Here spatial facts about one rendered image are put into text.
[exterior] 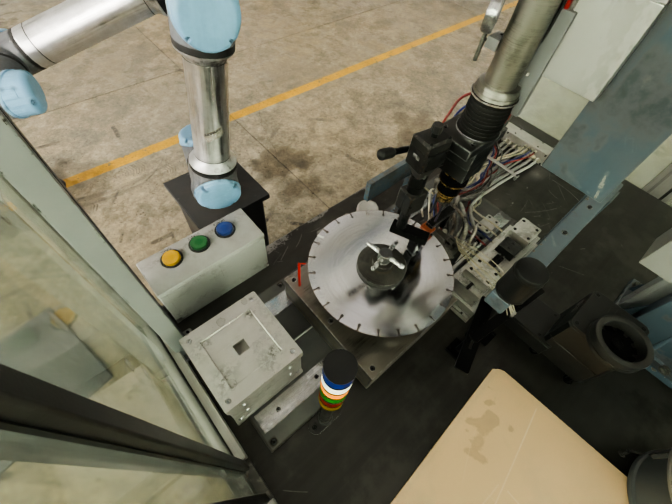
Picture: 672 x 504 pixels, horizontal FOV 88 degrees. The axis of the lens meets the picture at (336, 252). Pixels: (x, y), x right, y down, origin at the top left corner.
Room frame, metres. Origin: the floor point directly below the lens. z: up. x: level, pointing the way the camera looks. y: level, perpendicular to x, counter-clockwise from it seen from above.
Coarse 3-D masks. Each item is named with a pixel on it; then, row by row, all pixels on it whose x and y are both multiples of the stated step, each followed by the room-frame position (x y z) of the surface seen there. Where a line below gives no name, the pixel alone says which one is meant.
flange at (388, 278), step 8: (368, 248) 0.46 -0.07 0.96; (360, 256) 0.43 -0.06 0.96; (368, 256) 0.44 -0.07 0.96; (376, 256) 0.43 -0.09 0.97; (392, 256) 0.44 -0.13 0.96; (400, 256) 0.45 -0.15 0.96; (360, 264) 0.41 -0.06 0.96; (368, 264) 0.41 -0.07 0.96; (392, 264) 0.41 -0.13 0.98; (360, 272) 0.39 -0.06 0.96; (368, 272) 0.39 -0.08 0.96; (376, 272) 0.40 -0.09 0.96; (384, 272) 0.40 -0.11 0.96; (392, 272) 0.40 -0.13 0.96; (400, 272) 0.41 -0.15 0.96; (368, 280) 0.38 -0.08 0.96; (376, 280) 0.38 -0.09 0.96; (384, 280) 0.38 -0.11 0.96; (392, 280) 0.38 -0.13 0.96; (400, 280) 0.39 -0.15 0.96
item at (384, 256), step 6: (396, 240) 0.46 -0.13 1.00; (372, 246) 0.44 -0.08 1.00; (390, 246) 0.44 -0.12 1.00; (378, 252) 0.43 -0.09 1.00; (384, 252) 0.42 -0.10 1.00; (390, 252) 0.42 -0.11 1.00; (378, 258) 0.42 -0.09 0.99; (384, 258) 0.41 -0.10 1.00; (390, 258) 0.41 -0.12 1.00; (378, 264) 0.39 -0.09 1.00; (384, 264) 0.41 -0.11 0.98; (396, 264) 0.40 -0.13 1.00; (402, 264) 0.40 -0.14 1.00; (372, 270) 0.38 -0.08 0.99
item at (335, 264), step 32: (352, 224) 0.53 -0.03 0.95; (384, 224) 0.54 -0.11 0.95; (416, 224) 0.56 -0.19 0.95; (320, 256) 0.43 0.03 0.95; (352, 256) 0.44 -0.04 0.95; (416, 256) 0.46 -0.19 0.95; (320, 288) 0.35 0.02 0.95; (352, 288) 0.36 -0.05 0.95; (384, 288) 0.37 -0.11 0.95; (416, 288) 0.38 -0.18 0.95; (448, 288) 0.39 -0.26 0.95; (352, 320) 0.28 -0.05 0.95; (384, 320) 0.29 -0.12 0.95; (416, 320) 0.30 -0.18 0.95
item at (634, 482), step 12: (624, 456) 0.13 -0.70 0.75; (648, 456) 0.13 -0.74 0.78; (660, 456) 0.13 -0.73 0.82; (636, 468) 0.11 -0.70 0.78; (648, 468) 0.11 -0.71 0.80; (660, 468) 0.11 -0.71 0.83; (636, 480) 0.08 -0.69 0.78; (648, 480) 0.08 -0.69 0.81; (660, 480) 0.08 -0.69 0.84; (636, 492) 0.06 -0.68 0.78; (648, 492) 0.06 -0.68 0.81; (660, 492) 0.06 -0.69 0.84
